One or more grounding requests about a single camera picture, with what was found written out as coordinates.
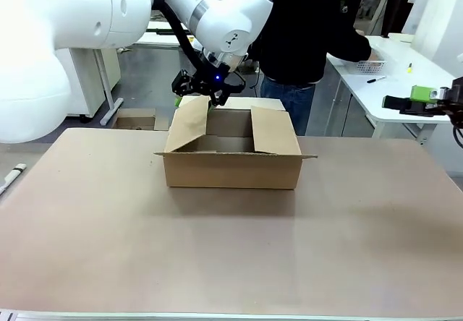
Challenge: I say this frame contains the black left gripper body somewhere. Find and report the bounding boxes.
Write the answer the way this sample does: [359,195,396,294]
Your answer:
[171,51,245,98]

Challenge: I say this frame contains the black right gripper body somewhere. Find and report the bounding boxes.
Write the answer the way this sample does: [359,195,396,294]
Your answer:
[436,77,463,120]

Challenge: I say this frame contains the brown cardboard box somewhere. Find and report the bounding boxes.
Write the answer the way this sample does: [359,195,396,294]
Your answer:
[153,95,318,190]

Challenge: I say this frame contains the person's left forearm black sleeve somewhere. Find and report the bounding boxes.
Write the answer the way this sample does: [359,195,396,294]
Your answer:
[343,24,373,62]

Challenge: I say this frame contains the open cardboard box on floor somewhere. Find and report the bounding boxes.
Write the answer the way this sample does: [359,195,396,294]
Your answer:
[111,108,170,132]

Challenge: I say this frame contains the person's left hand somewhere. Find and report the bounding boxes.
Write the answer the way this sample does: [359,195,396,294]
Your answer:
[367,48,386,64]

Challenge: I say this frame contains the white side table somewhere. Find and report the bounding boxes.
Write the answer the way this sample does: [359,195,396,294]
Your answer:
[325,34,463,145]

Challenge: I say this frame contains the white perforated basket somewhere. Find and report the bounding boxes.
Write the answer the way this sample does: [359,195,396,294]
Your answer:
[355,59,386,77]

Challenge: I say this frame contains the white background desk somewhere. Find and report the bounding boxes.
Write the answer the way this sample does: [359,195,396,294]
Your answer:
[94,20,193,127]

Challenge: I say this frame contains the person's blue jeans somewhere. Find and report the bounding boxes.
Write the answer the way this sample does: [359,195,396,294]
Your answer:
[259,74,317,137]

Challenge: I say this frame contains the white cabinet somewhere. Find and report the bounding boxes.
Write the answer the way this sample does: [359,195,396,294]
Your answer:
[56,48,122,120]

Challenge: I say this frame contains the person's black sweater torso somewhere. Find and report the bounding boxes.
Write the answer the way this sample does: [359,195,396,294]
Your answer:
[216,0,373,87]

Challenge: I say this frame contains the white pen-shaped tool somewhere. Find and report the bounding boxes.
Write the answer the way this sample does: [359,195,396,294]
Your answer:
[0,163,27,196]

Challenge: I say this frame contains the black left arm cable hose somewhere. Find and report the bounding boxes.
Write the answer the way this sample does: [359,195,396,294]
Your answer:
[151,0,218,80]

